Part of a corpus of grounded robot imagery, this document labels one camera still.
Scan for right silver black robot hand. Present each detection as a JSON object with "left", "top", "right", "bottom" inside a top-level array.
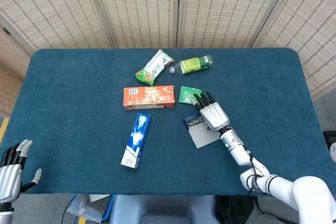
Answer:
[{"left": 189, "top": 91, "right": 230, "bottom": 132}]

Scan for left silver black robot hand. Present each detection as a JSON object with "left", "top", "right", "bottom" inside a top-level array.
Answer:
[{"left": 0, "top": 139, "right": 42, "bottom": 204}]

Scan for wire-frame eyeglasses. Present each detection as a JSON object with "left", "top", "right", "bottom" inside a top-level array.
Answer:
[{"left": 187, "top": 118, "right": 204, "bottom": 127}]

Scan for blue cardboard box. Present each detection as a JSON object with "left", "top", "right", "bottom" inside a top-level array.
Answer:
[{"left": 183, "top": 114, "right": 221, "bottom": 149}]

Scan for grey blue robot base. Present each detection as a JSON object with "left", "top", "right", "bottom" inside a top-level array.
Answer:
[{"left": 109, "top": 195, "right": 218, "bottom": 224}]

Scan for orange cracker box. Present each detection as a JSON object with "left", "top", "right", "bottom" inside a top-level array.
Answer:
[{"left": 123, "top": 85, "right": 176, "bottom": 110}]

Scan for blue white toothpaste box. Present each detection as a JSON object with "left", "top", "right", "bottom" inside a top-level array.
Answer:
[{"left": 120, "top": 112, "right": 152, "bottom": 169}]

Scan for black plastic container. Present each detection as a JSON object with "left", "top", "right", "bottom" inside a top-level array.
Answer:
[{"left": 322, "top": 130, "right": 336, "bottom": 154}]

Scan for green sachet packet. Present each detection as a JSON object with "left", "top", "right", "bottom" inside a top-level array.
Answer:
[{"left": 178, "top": 86, "right": 203, "bottom": 104}]

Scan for plastic bottle green label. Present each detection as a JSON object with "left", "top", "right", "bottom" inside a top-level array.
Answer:
[{"left": 169, "top": 54, "right": 214, "bottom": 75}]

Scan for green white snack bag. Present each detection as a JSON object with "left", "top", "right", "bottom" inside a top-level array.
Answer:
[{"left": 134, "top": 48, "right": 175, "bottom": 87}]

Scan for clear plastic bag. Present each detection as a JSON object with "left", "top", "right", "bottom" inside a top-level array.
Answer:
[{"left": 66, "top": 195, "right": 111, "bottom": 222}]

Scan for white paper sheet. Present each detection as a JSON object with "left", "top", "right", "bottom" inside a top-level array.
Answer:
[{"left": 88, "top": 194, "right": 110, "bottom": 202}]

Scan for black bag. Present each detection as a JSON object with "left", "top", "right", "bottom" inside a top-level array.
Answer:
[{"left": 215, "top": 195, "right": 255, "bottom": 224}]

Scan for woven bamboo screen panel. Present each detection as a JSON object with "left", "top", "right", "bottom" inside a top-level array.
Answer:
[
  {"left": 0, "top": 15, "right": 32, "bottom": 117},
  {"left": 88, "top": 0, "right": 182, "bottom": 49},
  {"left": 250, "top": 0, "right": 336, "bottom": 99},
  {"left": 177, "top": 0, "right": 293, "bottom": 49},
  {"left": 0, "top": 0, "right": 116, "bottom": 51}
]

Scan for teal table cloth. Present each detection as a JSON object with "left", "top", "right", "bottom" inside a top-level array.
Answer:
[{"left": 0, "top": 47, "right": 331, "bottom": 196}]

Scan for clear plastic container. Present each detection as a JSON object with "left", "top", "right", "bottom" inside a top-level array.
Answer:
[{"left": 328, "top": 142, "right": 336, "bottom": 167}]

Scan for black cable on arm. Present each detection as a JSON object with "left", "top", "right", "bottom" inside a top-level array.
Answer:
[{"left": 243, "top": 145, "right": 266, "bottom": 196}]

